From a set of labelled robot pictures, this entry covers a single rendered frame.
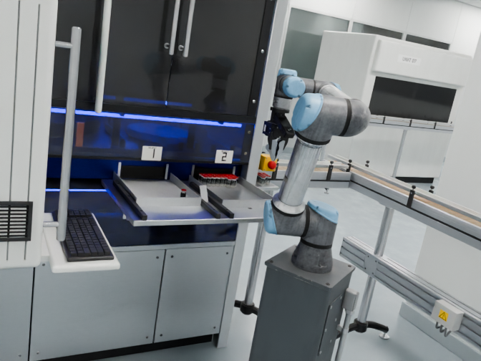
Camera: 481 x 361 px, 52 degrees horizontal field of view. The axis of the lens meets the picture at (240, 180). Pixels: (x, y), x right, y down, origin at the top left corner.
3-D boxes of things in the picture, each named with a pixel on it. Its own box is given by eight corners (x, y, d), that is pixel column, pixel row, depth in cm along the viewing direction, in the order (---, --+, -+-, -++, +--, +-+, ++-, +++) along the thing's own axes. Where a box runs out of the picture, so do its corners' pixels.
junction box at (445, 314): (430, 317, 229) (435, 300, 226) (437, 316, 231) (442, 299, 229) (451, 331, 219) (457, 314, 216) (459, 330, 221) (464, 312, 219)
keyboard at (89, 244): (51, 214, 181) (51, 208, 181) (90, 214, 188) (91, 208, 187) (66, 262, 147) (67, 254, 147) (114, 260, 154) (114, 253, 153)
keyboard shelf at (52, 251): (13, 218, 178) (13, 212, 178) (93, 218, 191) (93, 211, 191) (21, 276, 140) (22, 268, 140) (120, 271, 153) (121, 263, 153)
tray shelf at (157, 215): (100, 183, 208) (101, 178, 208) (244, 185, 243) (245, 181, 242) (133, 225, 168) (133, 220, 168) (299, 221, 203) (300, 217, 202)
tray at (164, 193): (112, 179, 210) (113, 171, 209) (169, 180, 223) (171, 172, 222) (136, 206, 182) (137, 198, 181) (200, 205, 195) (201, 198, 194)
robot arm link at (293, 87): (317, 79, 180) (308, 77, 190) (287, 75, 178) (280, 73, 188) (313, 102, 182) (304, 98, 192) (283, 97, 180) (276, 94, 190)
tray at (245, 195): (188, 182, 225) (189, 175, 224) (237, 183, 238) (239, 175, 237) (221, 208, 197) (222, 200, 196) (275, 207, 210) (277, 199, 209)
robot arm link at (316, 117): (302, 244, 174) (355, 110, 142) (261, 241, 171) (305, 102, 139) (296, 221, 183) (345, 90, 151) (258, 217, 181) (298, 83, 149)
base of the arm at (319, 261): (338, 265, 183) (343, 241, 181) (322, 277, 170) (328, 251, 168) (301, 251, 190) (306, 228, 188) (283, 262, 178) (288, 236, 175)
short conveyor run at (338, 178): (245, 188, 245) (250, 157, 241) (230, 178, 258) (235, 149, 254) (350, 189, 279) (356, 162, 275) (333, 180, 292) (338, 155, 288)
